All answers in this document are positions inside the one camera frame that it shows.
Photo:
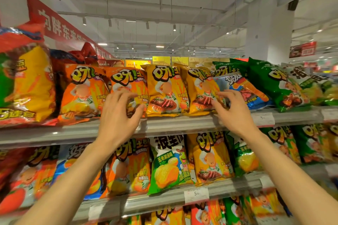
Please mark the person's left hand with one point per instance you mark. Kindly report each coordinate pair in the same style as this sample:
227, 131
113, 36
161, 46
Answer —
115, 122

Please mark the person's right hand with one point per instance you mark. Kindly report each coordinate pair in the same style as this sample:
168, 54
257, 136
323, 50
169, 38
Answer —
237, 115

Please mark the person's right thumb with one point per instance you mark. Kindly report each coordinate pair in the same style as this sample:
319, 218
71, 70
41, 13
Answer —
217, 107

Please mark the person's left thumb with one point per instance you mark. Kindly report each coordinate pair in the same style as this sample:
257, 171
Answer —
137, 114

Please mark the yellow potato stick packet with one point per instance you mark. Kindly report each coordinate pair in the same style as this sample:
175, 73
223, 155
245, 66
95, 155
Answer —
211, 159
200, 87
165, 90

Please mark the person's right forearm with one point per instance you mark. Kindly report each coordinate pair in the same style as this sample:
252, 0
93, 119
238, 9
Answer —
290, 180

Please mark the person's left forearm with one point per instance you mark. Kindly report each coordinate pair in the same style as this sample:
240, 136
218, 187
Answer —
71, 182

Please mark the dark green potato stick packet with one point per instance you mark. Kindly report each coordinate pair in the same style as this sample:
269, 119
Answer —
285, 143
229, 68
314, 143
269, 85

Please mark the white price label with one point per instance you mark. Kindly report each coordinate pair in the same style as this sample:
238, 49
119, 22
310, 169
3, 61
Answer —
266, 182
196, 195
263, 120
330, 114
96, 211

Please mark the yellow background sign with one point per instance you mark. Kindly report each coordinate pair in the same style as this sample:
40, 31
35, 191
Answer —
137, 63
161, 60
180, 60

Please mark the green white chip packet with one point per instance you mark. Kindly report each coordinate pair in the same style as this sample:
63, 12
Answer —
169, 164
245, 161

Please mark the blue chip packet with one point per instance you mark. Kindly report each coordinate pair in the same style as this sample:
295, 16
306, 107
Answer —
68, 159

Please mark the red blue snack packet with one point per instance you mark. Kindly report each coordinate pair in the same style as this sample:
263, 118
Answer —
79, 56

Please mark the white square column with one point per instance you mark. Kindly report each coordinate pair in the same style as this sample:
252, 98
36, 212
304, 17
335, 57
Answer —
269, 29

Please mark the light green chip packet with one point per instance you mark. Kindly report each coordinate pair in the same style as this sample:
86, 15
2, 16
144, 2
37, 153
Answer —
330, 90
309, 85

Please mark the red hanging sign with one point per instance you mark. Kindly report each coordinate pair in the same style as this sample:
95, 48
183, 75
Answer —
303, 49

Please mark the row of mixed snack packets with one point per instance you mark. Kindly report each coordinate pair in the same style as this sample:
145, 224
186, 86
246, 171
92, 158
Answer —
211, 213

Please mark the large yellow red snack bag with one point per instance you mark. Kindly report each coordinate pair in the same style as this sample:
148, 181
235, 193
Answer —
31, 82

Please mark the orange tomato potato stick packet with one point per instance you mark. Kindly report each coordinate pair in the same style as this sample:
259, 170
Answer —
42, 174

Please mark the long red banner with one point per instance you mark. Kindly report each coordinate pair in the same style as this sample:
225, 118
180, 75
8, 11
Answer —
60, 28

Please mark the red tomato snack packet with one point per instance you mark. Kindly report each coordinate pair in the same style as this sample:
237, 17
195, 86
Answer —
13, 180

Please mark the black wall speaker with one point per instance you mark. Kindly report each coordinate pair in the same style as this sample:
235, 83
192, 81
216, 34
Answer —
292, 5

